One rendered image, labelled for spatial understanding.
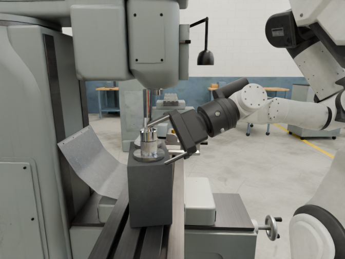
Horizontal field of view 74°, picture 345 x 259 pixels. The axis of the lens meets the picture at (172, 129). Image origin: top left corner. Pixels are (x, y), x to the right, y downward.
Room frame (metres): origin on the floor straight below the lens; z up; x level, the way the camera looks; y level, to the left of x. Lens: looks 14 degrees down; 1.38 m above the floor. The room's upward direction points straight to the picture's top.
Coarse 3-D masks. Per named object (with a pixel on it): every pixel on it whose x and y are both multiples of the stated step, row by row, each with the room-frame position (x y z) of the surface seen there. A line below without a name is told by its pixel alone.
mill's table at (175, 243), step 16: (176, 176) 0.87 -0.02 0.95; (176, 192) 0.74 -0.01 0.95; (128, 208) 0.68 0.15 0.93; (176, 208) 0.64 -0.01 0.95; (112, 224) 0.57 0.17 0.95; (128, 224) 0.57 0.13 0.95; (176, 224) 0.57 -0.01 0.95; (112, 240) 0.50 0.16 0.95; (128, 240) 0.50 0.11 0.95; (144, 240) 0.50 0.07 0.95; (160, 240) 0.50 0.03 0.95; (176, 240) 0.50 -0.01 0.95; (96, 256) 0.45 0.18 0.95; (112, 256) 0.47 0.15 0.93; (128, 256) 0.45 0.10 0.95; (144, 256) 0.45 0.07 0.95; (160, 256) 0.47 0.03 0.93; (176, 256) 0.45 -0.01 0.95
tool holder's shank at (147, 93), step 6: (144, 90) 0.61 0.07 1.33; (150, 90) 0.61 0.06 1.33; (144, 96) 0.61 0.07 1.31; (150, 96) 0.61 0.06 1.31; (144, 102) 0.61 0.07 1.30; (150, 102) 0.61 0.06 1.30; (144, 108) 0.61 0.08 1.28; (150, 108) 0.61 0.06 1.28; (144, 114) 0.61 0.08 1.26; (150, 114) 0.61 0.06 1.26; (144, 120) 0.61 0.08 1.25; (150, 120) 0.60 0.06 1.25; (144, 126) 0.60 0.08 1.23
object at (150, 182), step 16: (160, 144) 0.70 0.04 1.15; (128, 160) 0.59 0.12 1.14; (144, 160) 0.57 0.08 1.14; (160, 160) 0.59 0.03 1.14; (128, 176) 0.55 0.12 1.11; (144, 176) 0.55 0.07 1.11; (160, 176) 0.56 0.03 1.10; (128, 192) 0.55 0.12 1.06; (144, 192) 0.55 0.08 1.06; (160, 192) 0.56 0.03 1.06; (144, 208) 0.55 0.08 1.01; (160, 208) 0.56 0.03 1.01; (144, 224) 0.55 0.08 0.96; (160, 224) 0.56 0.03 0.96
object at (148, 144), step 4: (140, 136) 0.61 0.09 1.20; (144, 136) 0.59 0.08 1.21; (148, 136) 0.59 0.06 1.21; (152, 136) 0.60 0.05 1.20; (156, 136) 0.61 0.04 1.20; (140, 140) 0.61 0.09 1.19; (144, 140) 0.59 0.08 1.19; (148, 140) 0.59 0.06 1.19; (152, 140) 0.60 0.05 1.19; (156, 140) 0.61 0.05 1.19; (144, 144) 0.59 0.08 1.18; (148, 144) 0.59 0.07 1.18; (152, 144) 0.60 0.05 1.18; (156, 144) 0.61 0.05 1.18; (144, 148) 0.59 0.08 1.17; (148, 148) 0.59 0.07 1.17; (152, 148) 0.60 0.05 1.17; (156, 148) 0.61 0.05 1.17; (144, 152) 0.59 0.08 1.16; (148, 152) 0.59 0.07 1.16; (152, 152) 0.60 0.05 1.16; (156, 152) 0.61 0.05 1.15
